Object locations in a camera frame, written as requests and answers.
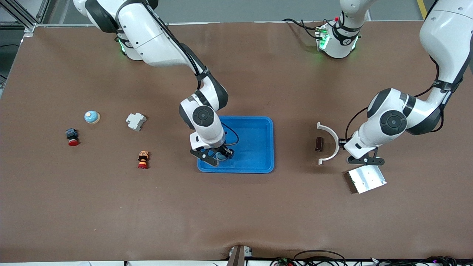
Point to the white curved plastic clamp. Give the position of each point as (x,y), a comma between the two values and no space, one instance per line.
(337,144)

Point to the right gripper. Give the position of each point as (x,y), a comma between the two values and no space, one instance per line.
(227,152)

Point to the aluminium frame post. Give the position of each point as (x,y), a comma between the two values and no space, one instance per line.
(29,29)

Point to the brown table mat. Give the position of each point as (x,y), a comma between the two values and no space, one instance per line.
(111,207)

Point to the red yellow emergency stop button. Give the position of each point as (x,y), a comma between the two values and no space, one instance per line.
(143,159)

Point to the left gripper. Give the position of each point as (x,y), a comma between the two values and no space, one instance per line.
(341,144)

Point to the blue plastic tray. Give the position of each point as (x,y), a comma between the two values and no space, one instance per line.
(255,147)

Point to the red mushroom push button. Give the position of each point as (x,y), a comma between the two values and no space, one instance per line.
(72,135)

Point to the blue call bell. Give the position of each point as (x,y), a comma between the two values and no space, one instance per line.
(220,157)
(91,116)

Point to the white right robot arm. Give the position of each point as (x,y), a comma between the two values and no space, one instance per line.
(147,37)

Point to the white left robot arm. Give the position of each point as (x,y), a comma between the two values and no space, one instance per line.
(443,33)

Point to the silver metal plate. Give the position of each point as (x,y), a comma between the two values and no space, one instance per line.
(367,181)

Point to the brown rectangular component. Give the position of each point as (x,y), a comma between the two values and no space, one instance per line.
(319,144)

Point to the white circuit breaker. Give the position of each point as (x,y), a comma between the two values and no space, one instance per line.
(135,121)

